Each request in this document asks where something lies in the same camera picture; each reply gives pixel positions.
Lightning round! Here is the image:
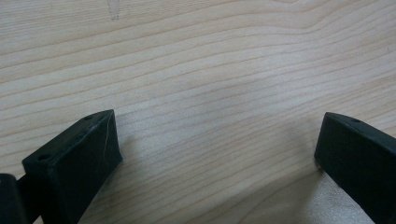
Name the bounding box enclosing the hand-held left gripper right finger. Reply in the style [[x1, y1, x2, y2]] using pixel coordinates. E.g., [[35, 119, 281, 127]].
[[313, 111, 396, 224]]

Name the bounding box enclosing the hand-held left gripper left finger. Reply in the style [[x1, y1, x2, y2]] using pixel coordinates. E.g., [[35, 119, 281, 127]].
[[21, 109, 123, 224]]

